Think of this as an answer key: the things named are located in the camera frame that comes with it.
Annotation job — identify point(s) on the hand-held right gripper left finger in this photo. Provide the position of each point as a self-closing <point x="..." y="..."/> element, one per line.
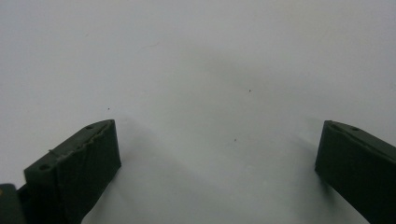
<point x="77" y="174"/>

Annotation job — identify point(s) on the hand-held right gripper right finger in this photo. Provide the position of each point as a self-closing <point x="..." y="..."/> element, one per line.
<point x="358" y="168"/>

